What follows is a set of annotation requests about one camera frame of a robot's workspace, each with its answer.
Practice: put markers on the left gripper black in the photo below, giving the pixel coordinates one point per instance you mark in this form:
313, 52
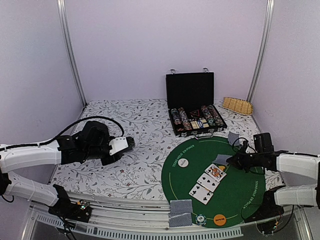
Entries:
117, 157

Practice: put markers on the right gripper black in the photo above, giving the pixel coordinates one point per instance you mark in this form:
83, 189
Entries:
238, 161

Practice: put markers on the dealt card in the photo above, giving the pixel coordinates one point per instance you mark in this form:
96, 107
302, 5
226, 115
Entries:
179, 219
233, 138
181, 206

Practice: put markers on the face up court card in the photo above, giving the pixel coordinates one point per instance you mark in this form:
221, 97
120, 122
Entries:
215, 172

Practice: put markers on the face up spades card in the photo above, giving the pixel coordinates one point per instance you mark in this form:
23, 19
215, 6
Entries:
208, 182

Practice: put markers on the white dealer button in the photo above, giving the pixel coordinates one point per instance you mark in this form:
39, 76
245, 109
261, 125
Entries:
183, 162

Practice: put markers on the face up clubs card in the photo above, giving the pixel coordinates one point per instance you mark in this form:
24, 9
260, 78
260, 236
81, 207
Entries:
201, 194

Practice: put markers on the orange big blind button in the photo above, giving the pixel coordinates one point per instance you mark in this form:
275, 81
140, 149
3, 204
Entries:
219, 220

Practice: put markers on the green white poker chip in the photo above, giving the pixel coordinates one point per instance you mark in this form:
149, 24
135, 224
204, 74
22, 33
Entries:
200, 220

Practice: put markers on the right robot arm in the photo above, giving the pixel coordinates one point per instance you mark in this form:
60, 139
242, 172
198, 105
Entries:
138, 174

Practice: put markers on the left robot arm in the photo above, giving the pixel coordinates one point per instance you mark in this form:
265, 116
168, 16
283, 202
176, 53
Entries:
60, 151

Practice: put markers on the woven bamboo tray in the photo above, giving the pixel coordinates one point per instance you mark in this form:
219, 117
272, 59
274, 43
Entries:
239, 106

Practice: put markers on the poker chip row far right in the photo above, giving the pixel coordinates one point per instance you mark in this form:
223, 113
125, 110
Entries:
218, 121

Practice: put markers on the poker chip row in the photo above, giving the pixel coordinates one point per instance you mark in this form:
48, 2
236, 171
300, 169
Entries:
184, 118
218, 121
177, 122
209, 118

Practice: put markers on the poker chip row far left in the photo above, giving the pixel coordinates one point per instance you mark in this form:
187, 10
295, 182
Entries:
177, 122

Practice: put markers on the green round poker mat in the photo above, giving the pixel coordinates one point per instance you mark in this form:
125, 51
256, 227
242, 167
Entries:
236, 191

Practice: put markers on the playing card deck box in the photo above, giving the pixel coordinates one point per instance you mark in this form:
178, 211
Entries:
199, 124

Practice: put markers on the triangular all in card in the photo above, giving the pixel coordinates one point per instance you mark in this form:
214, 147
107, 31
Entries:
194, 115

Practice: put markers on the black poker chip case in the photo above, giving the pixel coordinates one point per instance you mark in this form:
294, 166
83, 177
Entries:
191, 91

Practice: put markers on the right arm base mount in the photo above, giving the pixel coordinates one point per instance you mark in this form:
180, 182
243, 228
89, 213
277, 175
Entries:
268, 209

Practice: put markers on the front aluminium rail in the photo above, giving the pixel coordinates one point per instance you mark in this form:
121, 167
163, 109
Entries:
128, 219

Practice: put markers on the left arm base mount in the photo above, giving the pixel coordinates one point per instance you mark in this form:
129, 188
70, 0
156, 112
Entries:
65, 209

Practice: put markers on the right aluminium frame post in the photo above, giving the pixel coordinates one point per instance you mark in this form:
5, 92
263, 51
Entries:
262, 48

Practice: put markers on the aluminium frame post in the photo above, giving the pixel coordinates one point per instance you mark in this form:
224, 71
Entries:
62, 13
262, 48

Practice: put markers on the left aluminium frame post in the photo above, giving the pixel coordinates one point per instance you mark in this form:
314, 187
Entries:
62, 13

